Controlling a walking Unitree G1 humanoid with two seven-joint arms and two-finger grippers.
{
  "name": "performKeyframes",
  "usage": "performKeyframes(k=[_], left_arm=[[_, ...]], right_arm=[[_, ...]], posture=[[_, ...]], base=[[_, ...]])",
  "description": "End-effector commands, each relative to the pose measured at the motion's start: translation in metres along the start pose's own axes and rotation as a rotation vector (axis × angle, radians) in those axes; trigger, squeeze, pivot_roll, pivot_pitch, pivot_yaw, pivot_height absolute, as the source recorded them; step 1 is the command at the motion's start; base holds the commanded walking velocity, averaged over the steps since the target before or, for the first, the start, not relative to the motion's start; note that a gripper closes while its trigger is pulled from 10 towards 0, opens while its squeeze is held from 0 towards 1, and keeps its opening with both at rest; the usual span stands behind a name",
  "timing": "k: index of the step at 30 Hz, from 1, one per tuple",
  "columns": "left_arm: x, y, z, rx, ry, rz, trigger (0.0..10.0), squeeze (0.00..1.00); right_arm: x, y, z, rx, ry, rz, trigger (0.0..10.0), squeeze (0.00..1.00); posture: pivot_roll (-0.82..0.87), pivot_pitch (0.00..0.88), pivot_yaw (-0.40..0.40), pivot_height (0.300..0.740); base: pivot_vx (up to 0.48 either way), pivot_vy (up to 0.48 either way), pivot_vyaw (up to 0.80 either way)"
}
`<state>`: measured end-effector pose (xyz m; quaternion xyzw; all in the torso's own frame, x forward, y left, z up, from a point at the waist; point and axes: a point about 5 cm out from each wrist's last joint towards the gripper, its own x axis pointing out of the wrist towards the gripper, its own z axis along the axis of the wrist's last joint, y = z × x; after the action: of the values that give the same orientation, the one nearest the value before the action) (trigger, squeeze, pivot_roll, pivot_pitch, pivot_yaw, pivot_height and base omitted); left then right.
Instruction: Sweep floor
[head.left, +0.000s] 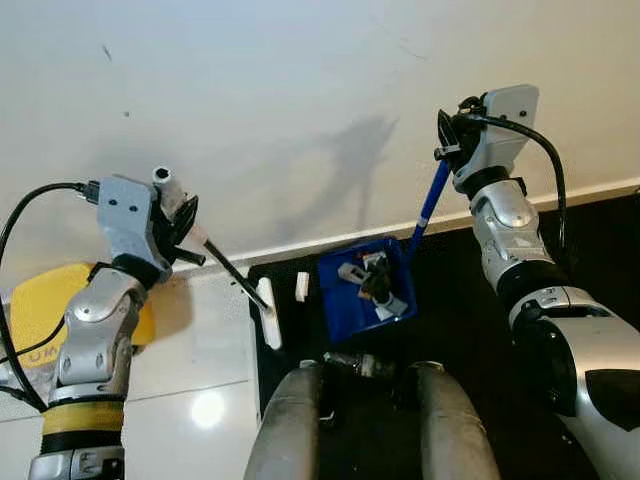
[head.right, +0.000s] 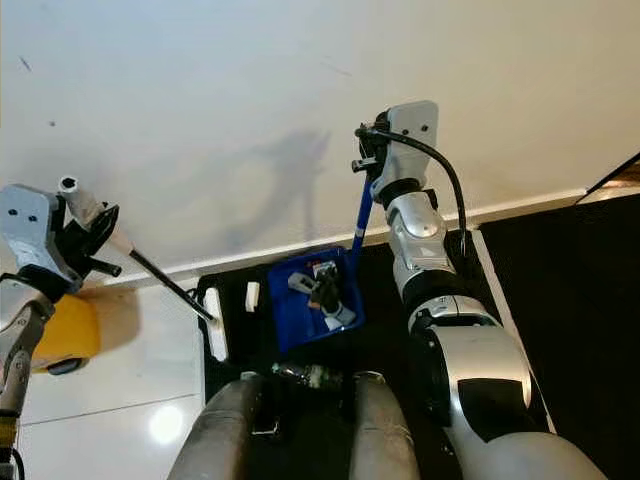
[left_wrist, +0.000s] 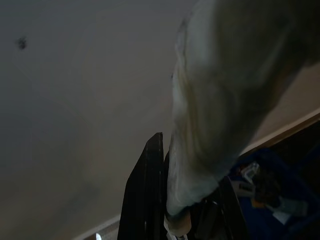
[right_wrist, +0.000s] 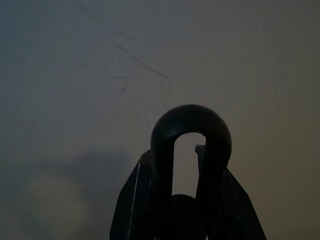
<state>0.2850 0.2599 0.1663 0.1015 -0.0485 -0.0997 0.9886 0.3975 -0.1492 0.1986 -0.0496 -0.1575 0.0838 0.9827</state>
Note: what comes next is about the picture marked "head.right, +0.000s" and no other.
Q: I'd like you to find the white broom with black pole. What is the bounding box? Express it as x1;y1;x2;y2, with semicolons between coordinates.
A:
57;175;231;364

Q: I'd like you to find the blue long-handled dustpan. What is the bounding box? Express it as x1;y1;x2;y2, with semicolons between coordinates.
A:
267;175;378;355

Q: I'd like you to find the yellow wheeled bin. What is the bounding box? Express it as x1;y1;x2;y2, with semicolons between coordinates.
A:
28;292;102;377

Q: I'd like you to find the black crumpled cloth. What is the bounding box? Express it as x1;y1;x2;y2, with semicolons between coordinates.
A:
310;278;347;317

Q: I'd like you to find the white grey plastic scrap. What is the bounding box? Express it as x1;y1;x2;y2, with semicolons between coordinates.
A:
325;305;362;330

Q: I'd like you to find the clear plastic bottle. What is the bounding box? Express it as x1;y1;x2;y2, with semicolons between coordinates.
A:
268;362;348;393

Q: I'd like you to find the brown cardboard box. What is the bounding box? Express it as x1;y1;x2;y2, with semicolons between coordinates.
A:
603;165;640;193

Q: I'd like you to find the grey robot right leg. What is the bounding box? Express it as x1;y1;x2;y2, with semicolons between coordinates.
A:
348;372;423;480

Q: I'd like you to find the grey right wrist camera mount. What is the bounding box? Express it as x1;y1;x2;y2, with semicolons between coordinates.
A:
380;100;442;193

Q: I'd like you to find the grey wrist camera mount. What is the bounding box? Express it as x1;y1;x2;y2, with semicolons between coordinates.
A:
380;100;442;193
0;182;63;279

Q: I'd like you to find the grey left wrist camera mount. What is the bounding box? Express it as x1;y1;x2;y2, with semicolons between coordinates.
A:
0;182;63;279

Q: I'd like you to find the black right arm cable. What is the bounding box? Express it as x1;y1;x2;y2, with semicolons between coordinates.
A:
358;125;473;263

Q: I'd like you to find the black wall end trim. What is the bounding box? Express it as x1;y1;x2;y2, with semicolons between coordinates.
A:
578;150;640;199

